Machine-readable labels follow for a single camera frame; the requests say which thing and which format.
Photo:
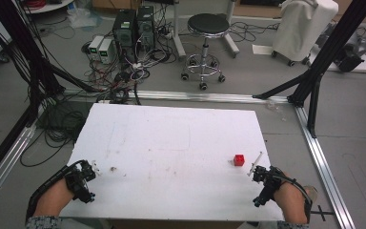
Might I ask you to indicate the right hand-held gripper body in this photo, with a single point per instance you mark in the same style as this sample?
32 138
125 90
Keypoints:
268 187

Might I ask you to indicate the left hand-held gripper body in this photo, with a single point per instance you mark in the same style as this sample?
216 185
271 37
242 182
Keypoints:
79 187

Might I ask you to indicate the thin white stick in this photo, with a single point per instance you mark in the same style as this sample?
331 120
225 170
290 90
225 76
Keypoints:
256 163

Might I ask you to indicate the red cube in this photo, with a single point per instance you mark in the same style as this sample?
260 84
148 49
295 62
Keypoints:
239 160

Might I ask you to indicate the person's right hand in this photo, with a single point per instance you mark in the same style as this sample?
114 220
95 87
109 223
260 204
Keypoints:
290 202

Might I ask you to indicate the person's left hand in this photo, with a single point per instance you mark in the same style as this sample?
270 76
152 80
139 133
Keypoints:
52 198

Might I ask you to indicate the white power supply box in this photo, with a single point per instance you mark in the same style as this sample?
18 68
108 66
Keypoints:
106 51
95 47

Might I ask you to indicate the white sheet of paper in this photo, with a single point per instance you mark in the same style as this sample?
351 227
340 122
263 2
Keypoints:
262 49

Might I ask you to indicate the black round stool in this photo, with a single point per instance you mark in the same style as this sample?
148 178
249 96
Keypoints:
207 41

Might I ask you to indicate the black computer tower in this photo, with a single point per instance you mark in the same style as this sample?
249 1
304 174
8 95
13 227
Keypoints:
124 30
146 27

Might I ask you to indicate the white covered cart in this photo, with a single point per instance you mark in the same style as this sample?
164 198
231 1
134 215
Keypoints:
301 28

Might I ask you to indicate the grey machine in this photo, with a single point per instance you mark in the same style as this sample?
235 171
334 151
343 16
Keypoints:
351 52

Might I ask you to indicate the clear plastic bag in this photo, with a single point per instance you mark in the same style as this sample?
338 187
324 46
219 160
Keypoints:
83 16

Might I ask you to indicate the white round table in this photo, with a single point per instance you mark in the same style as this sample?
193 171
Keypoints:
49 5

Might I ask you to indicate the aluminium floor rail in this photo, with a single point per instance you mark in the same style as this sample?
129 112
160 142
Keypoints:
322 165
8 159
203 96

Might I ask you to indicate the black frame post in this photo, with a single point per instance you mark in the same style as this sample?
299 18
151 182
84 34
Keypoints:
22 47
327 54

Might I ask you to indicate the white desk frame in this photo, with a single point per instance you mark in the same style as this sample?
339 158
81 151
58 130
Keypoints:
203 35

